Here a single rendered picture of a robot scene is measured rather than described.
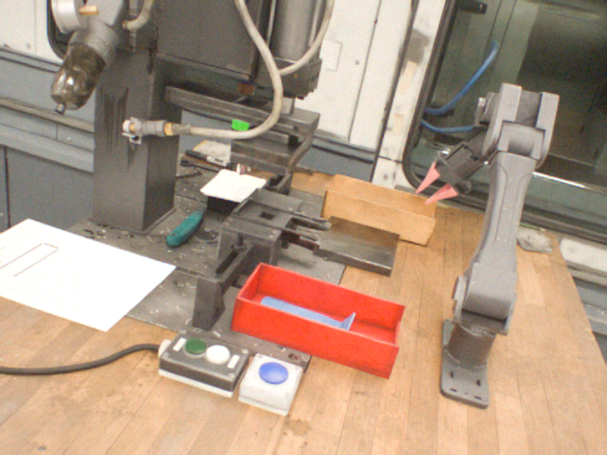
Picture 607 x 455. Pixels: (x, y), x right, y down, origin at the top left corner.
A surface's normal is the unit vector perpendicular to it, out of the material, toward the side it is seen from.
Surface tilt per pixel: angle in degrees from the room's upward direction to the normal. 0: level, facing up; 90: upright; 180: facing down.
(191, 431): 0
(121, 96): 90
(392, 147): 90
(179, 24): 90
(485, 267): 48
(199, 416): 0
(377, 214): 90
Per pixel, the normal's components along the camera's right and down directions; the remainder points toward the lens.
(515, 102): -0.04, -0.25
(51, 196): -0.30, 0.37
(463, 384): 0.18, -0.88
